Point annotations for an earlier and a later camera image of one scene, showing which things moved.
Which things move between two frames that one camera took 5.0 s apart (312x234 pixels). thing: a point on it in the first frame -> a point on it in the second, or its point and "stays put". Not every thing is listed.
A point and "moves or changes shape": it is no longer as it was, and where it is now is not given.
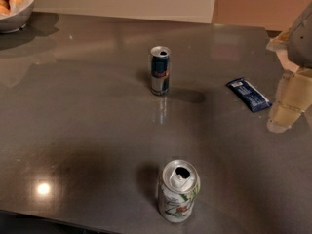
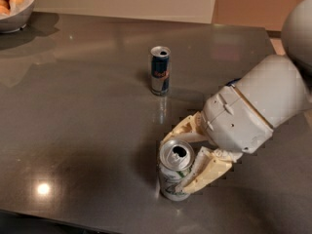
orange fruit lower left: (4, 10) stays put
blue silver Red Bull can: (160, 69) stays put
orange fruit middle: (15, 2) stays put
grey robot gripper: (300, 44) -> (236, 119)
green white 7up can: (179, 187) moves or changes shape
